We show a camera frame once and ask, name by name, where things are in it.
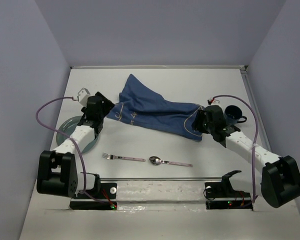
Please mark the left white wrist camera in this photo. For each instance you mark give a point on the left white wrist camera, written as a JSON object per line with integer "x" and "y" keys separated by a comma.
{"x": 83, "y": 96}

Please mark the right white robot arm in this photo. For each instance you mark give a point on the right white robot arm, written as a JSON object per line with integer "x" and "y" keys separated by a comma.
{"x": 280, "y": 176}

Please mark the dark blue mug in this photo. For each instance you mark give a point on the dark blue mug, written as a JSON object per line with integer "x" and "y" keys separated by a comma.
{"x": 234, "y": 115}

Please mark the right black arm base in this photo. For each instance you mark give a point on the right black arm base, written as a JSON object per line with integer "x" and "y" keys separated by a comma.
{"x": 220, "y": 195}

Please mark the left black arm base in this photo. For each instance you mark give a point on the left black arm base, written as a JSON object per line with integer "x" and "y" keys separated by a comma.
{"x": 100, "y": 198}

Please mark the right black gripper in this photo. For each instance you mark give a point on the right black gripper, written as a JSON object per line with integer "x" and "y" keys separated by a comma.
{"x": 197, "y": 124}

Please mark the blue cloth placemat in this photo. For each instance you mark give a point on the blue cloth placemat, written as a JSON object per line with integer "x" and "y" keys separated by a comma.
{"x": 142, "y": 107}

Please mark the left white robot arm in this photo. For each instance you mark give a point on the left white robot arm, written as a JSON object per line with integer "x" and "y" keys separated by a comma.
{"x": 62, "y": 171}

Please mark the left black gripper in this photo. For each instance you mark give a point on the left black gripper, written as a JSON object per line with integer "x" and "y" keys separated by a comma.
{"x": 106, "y": 105}

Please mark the pink handled spoon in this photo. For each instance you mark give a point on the pink handled spoon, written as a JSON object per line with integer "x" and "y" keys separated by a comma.
{"x": 155, "y": 160}

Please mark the pink handled fork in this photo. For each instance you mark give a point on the pink handled fork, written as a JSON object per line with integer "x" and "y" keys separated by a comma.
{"x": 116, "y": 157}

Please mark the teal ceramic plate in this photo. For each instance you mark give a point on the teal ceramic plate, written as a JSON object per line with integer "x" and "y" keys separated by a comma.
{"x": 68, "y": 128}

